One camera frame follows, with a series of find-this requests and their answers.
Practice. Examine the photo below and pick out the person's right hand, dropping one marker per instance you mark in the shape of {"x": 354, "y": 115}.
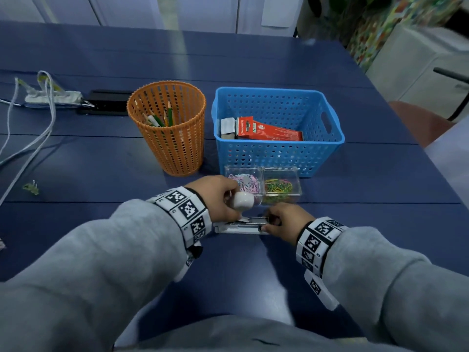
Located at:
{"x": 293, "y": 221}

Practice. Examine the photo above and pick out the person's left hand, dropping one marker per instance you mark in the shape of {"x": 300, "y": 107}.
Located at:
{"x": 212, "y": 201}

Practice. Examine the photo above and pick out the person's left fingers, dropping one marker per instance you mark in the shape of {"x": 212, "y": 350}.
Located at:
{"x": 228, "y": 186}

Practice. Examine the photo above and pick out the person's right fingers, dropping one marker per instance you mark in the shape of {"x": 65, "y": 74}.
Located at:
{"x": 272, "y": 216}

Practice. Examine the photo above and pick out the white and silver stapler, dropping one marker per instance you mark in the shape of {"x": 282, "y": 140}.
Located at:
{"x": 241, "y": 226}

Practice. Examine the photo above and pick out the person's left forearm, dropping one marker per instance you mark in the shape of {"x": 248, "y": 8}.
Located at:
{"x": 91, "y": 274}

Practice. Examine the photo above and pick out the person's right forearm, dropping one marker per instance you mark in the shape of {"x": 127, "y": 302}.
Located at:
{"x": 395, "y": 289}

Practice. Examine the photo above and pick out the clear box of paper clips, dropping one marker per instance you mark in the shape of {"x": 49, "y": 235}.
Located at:
{"x": 246, "y": 179}

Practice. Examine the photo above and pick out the clear box of rubber bands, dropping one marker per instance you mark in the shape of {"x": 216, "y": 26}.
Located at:
{"x": 280, "y": 186}

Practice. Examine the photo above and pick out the left marker-printed wristband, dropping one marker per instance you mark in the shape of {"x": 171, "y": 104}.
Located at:
{"x": 188, "y": 212}

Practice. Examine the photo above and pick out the marker-printed wristband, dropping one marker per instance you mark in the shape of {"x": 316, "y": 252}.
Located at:
{"x": 188, "y": 212}
{"x": 315, "y": 245}

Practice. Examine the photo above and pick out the right marker-printed wristband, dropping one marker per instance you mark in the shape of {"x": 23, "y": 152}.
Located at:
{"x": 315, "y": 245}

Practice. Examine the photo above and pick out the small white box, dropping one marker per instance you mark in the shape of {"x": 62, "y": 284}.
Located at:
{"x": 228, "y": 128}

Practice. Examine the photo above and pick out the blue perforated plastic basket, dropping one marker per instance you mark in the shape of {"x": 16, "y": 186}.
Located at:
{"x": 278, "y": 153}

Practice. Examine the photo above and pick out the orange perforated pen cup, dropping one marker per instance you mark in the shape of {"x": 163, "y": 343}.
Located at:
{"x": 176, "y": 142}

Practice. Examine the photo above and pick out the red cardboard box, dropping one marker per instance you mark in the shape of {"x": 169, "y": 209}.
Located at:
{"x": 269, "y": 131}

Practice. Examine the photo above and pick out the green pencil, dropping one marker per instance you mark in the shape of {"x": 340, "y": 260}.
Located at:
{"x": 169, "y": 113}

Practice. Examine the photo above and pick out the white and green pen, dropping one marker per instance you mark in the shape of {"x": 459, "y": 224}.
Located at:
{"x": 154, "y": 120}

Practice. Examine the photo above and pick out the person's grey clothed torso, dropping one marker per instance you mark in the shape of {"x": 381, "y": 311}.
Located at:
{"x": 256, "y": 335}

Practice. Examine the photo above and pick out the brown chair seat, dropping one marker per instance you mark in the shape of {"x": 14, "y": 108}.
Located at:
{"x": 421, "y": 120}

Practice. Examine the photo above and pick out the pale lilac cloth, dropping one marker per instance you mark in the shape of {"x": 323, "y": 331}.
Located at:
{"x": 452, "y": 157}

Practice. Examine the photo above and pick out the white cabinet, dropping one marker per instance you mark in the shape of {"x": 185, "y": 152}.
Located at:
{"x": 146, "y": 10}

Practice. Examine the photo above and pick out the white power strip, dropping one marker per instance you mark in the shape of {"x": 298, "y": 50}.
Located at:
{"x": 55, "y": 97}

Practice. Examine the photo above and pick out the small green clip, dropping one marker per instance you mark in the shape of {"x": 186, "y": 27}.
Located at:
{"x": 31, "y": 188}

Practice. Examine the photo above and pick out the white storage unit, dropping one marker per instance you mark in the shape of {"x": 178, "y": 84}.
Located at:
{"x": 414, "y": 65}

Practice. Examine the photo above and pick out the colourful patterned cloth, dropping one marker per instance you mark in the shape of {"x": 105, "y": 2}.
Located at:
{"x": 384, "y": 29}

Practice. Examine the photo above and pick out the black bar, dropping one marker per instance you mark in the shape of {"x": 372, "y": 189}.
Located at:
{"x": 450, "y": 75}

